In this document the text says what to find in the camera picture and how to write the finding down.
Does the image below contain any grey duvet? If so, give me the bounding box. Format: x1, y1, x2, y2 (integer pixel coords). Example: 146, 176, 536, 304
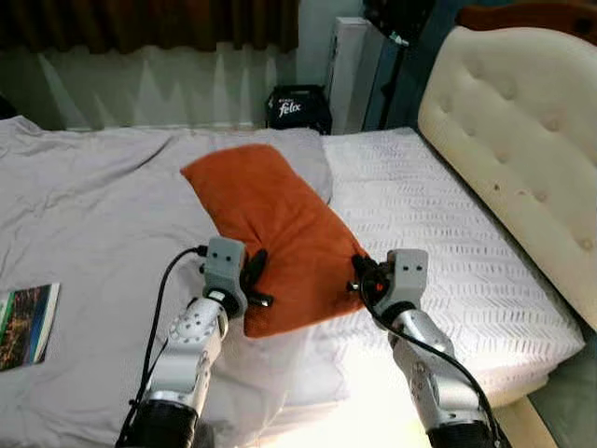
0, 116, 352, 448

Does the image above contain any white quilted mattress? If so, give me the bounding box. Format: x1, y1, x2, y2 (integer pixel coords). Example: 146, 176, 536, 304
280, 127, 587, 441

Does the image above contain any dark blue felix box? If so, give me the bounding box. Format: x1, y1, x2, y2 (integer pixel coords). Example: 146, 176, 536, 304
266, 85, 334, 136

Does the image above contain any white tall cabinet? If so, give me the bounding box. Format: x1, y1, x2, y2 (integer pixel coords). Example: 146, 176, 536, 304
326, 16, 394, 137

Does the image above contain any cream tufted headboard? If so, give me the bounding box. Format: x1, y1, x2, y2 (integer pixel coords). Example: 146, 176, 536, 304
417, 25, 597, 329

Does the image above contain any green rug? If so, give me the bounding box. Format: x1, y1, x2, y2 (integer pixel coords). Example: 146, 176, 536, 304
526, 321, 597, 448

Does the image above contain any black stand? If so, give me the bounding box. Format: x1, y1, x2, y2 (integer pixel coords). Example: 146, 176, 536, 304
362, 0, 439, 48

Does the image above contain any brown curtain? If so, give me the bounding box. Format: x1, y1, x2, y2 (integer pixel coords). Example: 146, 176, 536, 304
0, 0, 300, 54

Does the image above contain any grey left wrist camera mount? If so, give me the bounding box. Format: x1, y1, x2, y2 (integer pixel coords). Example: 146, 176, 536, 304
201, 236, 250, 320

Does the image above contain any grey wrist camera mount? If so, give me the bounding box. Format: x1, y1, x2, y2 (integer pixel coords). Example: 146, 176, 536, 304
201, 236, 250, 320
384, 248, 430, 306

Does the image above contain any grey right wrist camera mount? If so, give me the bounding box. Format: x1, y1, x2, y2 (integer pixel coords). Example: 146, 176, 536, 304
384, 248, 430, 306

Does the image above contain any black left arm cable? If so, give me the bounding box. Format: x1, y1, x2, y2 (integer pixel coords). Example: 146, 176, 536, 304
116, 245, 209, 447

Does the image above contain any brown wooden headboard frame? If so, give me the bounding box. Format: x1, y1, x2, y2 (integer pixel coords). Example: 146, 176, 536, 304
455, 0, 597, 46

